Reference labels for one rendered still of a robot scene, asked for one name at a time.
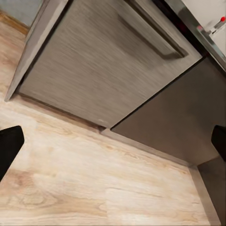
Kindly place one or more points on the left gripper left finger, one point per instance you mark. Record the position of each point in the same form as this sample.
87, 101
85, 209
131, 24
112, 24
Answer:
11, 141

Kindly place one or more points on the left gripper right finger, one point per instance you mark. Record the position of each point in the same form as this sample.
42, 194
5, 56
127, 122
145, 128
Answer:
218, 139

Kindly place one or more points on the fixed window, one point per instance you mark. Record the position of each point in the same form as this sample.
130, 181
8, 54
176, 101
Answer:
20, 14

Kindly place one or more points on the dishwasher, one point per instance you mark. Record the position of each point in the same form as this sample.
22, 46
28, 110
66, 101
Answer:
102, 59

